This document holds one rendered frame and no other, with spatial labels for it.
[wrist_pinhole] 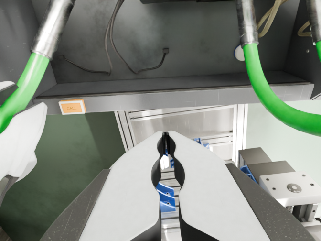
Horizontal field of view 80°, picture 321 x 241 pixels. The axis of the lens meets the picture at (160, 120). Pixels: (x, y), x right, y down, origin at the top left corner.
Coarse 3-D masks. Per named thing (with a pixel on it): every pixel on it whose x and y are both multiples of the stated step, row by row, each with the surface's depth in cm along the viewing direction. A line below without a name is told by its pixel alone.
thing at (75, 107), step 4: (64, 100) 42; (68, 100) 42; (72, 100) 42; (64, 104) 42; (68, 104) 42; (72, 104) 42; (76, 104) 42; (84, 104) 43; (64, 108) 42; (68, 108) 42; (72, 108) 42; (76, 108) 42; (80, 108) 42; (84, 108) 43; (64, 112) 43; (68, 112) 43
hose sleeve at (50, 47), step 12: (60, 0) 17; (72, 0) 18; (48, 12) 17; (60, 12) 17; (48, 24) 17; (60, 24) 17; (36, 36) 16; (48, 36) 17; (60, 36) 18; (36, 48) 16; (48, 48) 17
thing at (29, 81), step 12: (36, 60) 16; (48, 60) 17; (24, 72) 16; (36, 72) 16; (24, 84) 16; (36, 84) 16; (12, 96) 15; (24, 96) 15; (0, 108) 14; (12, 108) 15; (24, 108) 16; (0, 120) 14; (0, 132) 14
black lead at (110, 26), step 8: (120, 0) 30; (112, 16) 30; (112, 24) 30; (104, 40) 31; (112, 40) 31; (168, 48) 49; (64, 56) 50; (120, 56) 36; (160, 64) 51; (96, 72) 52; (104, 72) 52; (136, 72) 50
